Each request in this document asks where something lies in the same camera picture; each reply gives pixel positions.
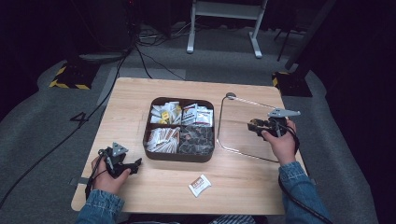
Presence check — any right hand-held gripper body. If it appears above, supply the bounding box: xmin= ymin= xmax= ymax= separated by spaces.
xmin=262 ymin=107 xmax=302 ymax=139

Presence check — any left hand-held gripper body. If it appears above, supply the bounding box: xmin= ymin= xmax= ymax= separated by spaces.
xmin=97 ymin=142 xmax=132 ymax=179

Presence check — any clear box lid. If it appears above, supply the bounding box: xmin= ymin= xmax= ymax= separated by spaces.
xmin=216 ymin=92 xmax=302 ymax=164

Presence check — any brown divided box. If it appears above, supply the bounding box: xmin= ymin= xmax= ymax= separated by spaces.
xmin=142 ymin=96 xmax=216 ymax=163

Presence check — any white brown-label packet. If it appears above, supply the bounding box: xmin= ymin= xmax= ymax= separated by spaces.
xmin=188 ymin=174 xmax=213 ymax=199

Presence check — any person's left hand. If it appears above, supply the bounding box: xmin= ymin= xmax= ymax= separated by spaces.
xmin=91 ymin=157 xmax=132 ymax=195

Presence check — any person's right hand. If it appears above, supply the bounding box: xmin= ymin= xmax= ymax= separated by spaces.
xmin=261 ymin=119 xmax=298 ymax=166

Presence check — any pile of white brown sachets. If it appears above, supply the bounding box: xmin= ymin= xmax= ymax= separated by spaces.
xmin=145 ymin=126 xmax=181 ymax=154

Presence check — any grey tape strip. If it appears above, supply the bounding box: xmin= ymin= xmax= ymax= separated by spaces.
xmin=69 ymin=176 xmax=92 ymax=187

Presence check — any black yellow striped base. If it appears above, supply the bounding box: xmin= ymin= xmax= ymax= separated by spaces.
xmin=271 ymin=71 xmax=313 ymax=98
xmin=49 ymin=62 xmax=101 ymax=91

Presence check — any pile of white yellow packets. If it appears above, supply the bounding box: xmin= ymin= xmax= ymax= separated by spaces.
xmin=149 ymin=101 xmax=183 ymax=125

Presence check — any pile of white red packets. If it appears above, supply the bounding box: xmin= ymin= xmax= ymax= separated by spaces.
xmin=181 ymin=103 xmax=214 ymax=127

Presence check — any pile of dark packets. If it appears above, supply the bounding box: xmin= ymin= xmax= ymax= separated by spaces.
xmin=178 ymin=125 xmax=215 ymax=156

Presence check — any person's striped clothing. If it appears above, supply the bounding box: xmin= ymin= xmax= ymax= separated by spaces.
xmin=208 ymin=214 xmax=257 ymax=224

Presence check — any black slanted pole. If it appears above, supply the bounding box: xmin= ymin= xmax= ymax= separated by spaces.
xmin=284 ymin=0 xmax=338 ymax=71

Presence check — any grey flat stand base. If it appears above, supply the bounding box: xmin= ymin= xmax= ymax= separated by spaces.
xmin=78 ymin=50 xmax=126 ymax=65

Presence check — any white metal stand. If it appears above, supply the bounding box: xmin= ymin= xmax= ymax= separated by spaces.
xmin=186 ymin=0 xmax=269 ymax=60

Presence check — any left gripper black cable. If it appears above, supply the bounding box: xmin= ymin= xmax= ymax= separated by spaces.
xmin=85 ymin=148 xmax=109 ymax=200

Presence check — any long black floor cable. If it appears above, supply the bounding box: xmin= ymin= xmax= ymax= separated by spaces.
xmin=0 ymin=46 xmax=134 ymax=209

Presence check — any thin black floor cable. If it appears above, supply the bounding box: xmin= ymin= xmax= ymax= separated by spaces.
xmin=134 ymin=46 xmax=187 ymax=81

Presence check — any tangle of floor cables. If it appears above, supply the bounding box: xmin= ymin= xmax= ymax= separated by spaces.
xmin=136 ymin=22 xmax=191 ymax=48

